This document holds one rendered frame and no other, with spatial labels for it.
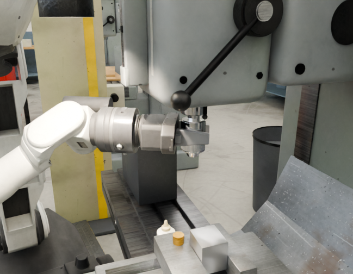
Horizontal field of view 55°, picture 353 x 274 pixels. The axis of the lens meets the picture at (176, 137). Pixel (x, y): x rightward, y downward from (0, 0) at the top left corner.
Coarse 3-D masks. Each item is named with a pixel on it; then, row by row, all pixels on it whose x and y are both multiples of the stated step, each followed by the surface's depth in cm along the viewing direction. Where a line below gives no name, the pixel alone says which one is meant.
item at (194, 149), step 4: (184, 128) 63; (188, 128) 62; (192, 128) 62; (196, 128) 62; (200, 128) 62; (204, 128) 63; (184, 148) 64; (188, 148) 64; (192, 148) 63; (196, 148) 63; (200, 148) 64; (204, 148) 65; (188, 152) 64; (192, 152) 64; (196, 152) 64; (200, 152) 64
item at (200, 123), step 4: (200, 116) 66; (184, 120) 63; (188, 120) 63; (192, 120) 63; (196, 120) 63; (200, 120) 63; (204, 120) 63; (184, 124) 63; (188, 124) 62; (192, 124) 62; (196, 124) 62; (200, 124) 62; (204, 124) 63
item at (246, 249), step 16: (240, 240) 73; (256, 240) 73; (144, 256) 68; (240, 256) 62; (256, 256) 68; (272, 256) 68; (96, 272) 64; (112, 272) 64; (128, 272) 64; (144, 272) 64; (160, 272) 64; (224, 272) 64; (240, 272) 59; (256, 272) 60; (272, 272) 64; (288, 272) 64
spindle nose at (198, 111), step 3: (189, 108) 61; (192, 108) 61; (195, 108) 61; (198, 108) 61; (201, 108) 61; (183, 111) 62; (186, 111) 62; (189, 111) 61; (192, 111) 61; (195, 111) 61; (198, 111) 61; (201, 111) 61; (183, 114) 62; (186, 114) 62; (189, 114) 61; (192, 114) 61; (195, 114) 61; (198, 114) 61; (201, 114) 62
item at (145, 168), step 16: (128, 160) 107; (144, 160) 96; (160, 160) 98; (176, 160) 100; (128, 176) 110; (144, 176) 98; (160, 176) 100; (176, 176) 102; (144, 192) 100; (160, 192) 102; (176, 192) 104
